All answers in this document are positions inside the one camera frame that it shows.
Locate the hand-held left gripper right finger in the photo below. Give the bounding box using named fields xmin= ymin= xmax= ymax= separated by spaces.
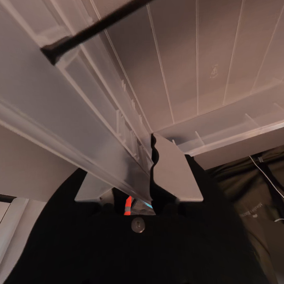
xmin=150 ymin=133 xmax=204 ymax=202

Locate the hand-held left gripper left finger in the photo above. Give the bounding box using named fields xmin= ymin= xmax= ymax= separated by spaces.
xmin=74 ymin=173 xmax=114 ymax=203

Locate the clear plastic bin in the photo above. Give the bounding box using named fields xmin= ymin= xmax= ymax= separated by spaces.
xmin=0 ymin=0 xmax=284 ymax=201

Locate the orange striped object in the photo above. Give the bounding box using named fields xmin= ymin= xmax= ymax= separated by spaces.
xmin=124 ymin=196 xmax=133 ymax=216

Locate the olive green garment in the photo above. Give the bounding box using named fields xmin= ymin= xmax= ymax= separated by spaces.
xmin=209 ymin=151 xmax=284 ymax=284

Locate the black plastic strip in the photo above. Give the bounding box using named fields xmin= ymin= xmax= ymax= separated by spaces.
xmin=40 ymin=0 xmax=156 ymax=66

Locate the thin white cord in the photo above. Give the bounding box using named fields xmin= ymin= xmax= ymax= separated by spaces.
xmin=248 ymin=155 xmax=284 ymax=198

